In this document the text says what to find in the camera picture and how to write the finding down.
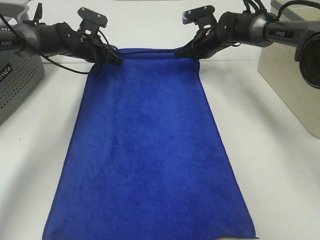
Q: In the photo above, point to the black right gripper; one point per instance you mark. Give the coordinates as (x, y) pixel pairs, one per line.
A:
(208, 43)

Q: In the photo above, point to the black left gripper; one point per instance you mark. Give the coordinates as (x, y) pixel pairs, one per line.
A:
(77, 44)

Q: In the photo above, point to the blue microfibre towel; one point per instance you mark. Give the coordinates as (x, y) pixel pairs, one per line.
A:
(146, 160)

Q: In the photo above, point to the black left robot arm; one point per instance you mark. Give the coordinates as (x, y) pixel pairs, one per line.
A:
(28, 40)

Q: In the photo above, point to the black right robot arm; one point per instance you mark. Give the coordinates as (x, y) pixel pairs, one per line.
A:
(257, 30)

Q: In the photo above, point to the grey perforated plastic basket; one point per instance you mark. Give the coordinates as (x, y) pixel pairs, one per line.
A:
(18, 75)

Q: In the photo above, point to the beige plastic storage bin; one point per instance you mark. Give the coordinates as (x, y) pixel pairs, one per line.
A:
(282, 72)

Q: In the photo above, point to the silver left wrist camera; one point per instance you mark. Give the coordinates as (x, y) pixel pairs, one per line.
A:
(91, 21)

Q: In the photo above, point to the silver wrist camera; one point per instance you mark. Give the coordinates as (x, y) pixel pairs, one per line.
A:
(91, 21)
(201, 15)

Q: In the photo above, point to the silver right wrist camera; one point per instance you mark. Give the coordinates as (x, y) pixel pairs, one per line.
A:
(201, 15)

